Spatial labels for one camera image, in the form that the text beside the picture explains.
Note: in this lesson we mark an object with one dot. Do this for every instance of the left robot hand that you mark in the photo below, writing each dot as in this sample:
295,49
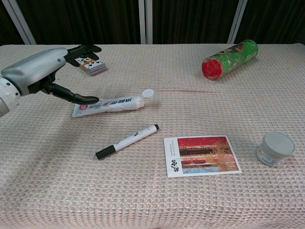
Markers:
33,69

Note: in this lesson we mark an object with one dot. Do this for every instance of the white toothpaste tube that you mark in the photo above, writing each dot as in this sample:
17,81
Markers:
114,105

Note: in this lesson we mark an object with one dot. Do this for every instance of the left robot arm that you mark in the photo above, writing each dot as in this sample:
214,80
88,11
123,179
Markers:
6,97

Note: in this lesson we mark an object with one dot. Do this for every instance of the deck of playing cards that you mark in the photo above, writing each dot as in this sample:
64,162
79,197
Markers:
94,68

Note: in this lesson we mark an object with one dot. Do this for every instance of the dark pleated curtain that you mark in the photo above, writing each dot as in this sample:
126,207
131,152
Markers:
83,21

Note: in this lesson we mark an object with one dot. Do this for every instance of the white black marker pen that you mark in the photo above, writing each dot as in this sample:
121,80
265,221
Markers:
128,140

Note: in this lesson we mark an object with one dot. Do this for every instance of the red picture postcard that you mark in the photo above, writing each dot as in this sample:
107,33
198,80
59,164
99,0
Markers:
202,156

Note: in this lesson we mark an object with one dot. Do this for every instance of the green red cylindrical can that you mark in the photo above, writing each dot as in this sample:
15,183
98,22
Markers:
232,59

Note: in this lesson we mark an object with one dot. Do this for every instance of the white round jar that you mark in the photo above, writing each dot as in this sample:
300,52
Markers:
277,145

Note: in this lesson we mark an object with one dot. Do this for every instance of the slanted white frame post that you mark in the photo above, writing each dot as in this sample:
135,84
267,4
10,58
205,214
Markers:
237,21
20,23

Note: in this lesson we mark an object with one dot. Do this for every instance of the upright white frame post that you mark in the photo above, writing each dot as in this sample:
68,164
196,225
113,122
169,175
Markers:
145,21

